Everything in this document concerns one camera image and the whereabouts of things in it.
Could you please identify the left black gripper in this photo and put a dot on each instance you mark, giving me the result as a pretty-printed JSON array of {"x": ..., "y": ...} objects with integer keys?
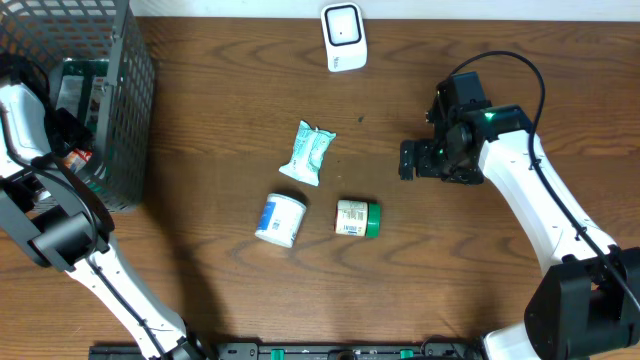
[{"x": 74, "y": 130}]

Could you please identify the white tub blue label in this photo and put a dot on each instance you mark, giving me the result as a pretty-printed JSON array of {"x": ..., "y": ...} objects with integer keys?
[{"x": 280, "y": 220}]

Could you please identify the red packet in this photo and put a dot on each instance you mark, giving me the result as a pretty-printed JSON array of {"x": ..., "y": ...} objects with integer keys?
[{"x": 77, "y": 159}]

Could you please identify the green lid white jar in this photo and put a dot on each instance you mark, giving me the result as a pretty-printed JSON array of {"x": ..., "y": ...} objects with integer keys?
[{"x": 357, "y": 218}]

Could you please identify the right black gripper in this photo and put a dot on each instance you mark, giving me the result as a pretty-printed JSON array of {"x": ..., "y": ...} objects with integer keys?
[{"x": 424, "y": 165}]

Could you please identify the grey plastic mesh basket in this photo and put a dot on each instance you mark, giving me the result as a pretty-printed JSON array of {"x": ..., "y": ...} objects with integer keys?
[{"x": 49, "y": 32}]

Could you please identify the mint green wipes pack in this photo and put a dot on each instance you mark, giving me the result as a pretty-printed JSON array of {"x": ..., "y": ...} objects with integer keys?
[{"x": 307, "y": 157}]

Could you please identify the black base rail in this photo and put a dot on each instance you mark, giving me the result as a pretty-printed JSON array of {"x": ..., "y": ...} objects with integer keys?
[{"x": 431, "y": 350}]

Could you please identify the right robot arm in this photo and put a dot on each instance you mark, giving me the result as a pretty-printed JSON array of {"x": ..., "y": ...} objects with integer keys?
[{"x": 588, "y": 300}]

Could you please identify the green box with label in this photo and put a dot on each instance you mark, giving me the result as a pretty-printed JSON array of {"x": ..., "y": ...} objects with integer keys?
[{"x": 81, "y": 90}]

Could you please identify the white barcode scanner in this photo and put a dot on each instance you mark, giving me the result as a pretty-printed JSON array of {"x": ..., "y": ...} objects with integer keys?
[{"x": 344, "y": 37}]

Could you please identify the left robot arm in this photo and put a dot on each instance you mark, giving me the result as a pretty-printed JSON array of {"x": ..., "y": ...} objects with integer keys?
[{"x": 57, "y": 221}]

